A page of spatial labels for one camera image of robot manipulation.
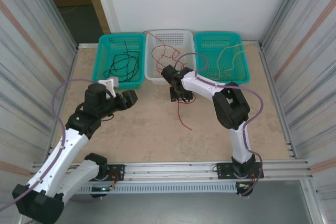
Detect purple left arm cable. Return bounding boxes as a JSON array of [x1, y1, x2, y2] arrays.
[[0, 78, 113, 224]]

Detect grey slotted cable duct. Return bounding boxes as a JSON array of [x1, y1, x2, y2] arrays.
[[76, 183, 238, 195]]

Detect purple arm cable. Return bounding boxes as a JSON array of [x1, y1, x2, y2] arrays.
[[173, 52, 265, 198], [0, 78, 113, 224]]

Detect red base wires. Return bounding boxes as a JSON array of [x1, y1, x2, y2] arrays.
[[109, 170, 124, 191], [236, 172, 260, 191]]

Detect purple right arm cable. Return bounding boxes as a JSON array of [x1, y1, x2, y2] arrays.
[[173, 52, 265, 198]]

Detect orange floor cable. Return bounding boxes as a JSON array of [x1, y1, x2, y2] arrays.
[[59, 5, 78, 14]]

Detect yellow cable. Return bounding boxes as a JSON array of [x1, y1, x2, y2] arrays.
[[208, 49, 245, 77], [215, 34, 253, 79]]

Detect red cable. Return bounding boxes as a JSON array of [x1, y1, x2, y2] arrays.
[[176, 100, 193, 131], [143, 30, 169, 51], [151, 45, 171, 74], [160, 48, 187, 72]]

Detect teal plastic basket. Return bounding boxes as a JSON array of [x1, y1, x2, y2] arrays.
[[91, 33, 147, 90], [193, 31, 250, 85]]

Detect aluminium table side bar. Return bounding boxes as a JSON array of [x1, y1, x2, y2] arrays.
[[258, 42, 297, 159], [46, 47, 79, 163]]

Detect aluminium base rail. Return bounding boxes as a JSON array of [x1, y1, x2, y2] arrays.
[[30, 157, 314, 183]]

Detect white plastic basket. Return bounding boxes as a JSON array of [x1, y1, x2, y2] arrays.
[[143, 29, 197, 86]]

